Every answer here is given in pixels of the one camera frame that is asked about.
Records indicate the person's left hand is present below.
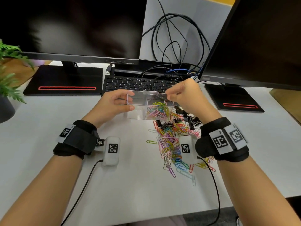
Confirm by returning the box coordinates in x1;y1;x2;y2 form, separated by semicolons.
81;89;136;129

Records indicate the person's right hand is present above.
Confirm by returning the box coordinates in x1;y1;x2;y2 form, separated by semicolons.
165;78;223;125

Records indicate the pile of black binder clips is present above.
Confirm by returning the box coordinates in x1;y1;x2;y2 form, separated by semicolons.
155;105;202;130

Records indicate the clear plastic divided box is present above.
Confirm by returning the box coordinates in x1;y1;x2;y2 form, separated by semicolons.
126;90;176;120

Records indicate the heap of sorted paper clips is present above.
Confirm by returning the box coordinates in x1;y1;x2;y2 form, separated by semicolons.
147;100;174;120

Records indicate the pile of colourful paper clips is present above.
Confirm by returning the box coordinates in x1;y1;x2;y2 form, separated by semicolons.
146;117;216;187

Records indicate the person's right forearm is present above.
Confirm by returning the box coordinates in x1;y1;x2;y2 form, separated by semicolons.
216;155;301;226

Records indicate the person's left forearm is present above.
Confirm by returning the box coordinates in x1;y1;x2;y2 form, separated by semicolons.
0;154;83;226

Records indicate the brown cardboard box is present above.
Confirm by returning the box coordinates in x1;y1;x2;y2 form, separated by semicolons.
269;88;301;125
0;58;53;89

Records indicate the black keyboard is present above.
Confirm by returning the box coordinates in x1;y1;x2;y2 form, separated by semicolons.
101;76;188;97

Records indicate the black monitor stand red stripe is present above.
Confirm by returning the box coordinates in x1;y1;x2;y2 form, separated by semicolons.
204;83;265;113
23;61;103;96

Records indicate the grey desk partition panel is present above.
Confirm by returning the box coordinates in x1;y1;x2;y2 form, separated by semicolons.
139;0;233;63

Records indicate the lilac cup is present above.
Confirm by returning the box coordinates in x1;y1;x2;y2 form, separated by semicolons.
23;59;45;67

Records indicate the black computer monitor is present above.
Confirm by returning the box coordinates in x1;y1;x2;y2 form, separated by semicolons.
198;0;301;91
0;0;148;66

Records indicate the green plant in black pot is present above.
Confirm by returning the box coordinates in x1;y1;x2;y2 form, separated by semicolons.
0;39;36;124

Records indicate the blue cable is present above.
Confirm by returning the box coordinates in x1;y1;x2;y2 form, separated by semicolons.
166;69;200;77

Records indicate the bundle of black cables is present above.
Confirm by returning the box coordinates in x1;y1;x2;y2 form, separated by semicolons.
141;0;212;82

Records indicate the black left wrist strap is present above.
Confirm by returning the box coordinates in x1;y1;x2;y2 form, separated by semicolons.
53;120;105;160

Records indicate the black wrist strap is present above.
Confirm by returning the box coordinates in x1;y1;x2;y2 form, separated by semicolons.
195;117;250;162
53;120;105;160

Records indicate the black right wrist strap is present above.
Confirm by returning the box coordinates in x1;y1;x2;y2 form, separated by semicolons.
195;117;250;162

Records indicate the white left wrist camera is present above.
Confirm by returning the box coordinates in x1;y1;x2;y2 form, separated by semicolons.
101;136;121;167

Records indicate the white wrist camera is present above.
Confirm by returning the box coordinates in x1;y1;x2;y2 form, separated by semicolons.
178;135;198;164
101;136;121;167

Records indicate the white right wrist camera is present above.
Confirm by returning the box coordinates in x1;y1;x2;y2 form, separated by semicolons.
178;135;198;164

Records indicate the black right camera cable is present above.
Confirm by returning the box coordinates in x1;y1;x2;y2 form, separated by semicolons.
197;156;221;226

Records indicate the black camera cable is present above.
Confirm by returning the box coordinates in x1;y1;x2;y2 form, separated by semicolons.
60;159;104;226
197;156;221;226

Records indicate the black left camera cable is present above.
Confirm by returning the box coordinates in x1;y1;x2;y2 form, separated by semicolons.
60;159;104;226

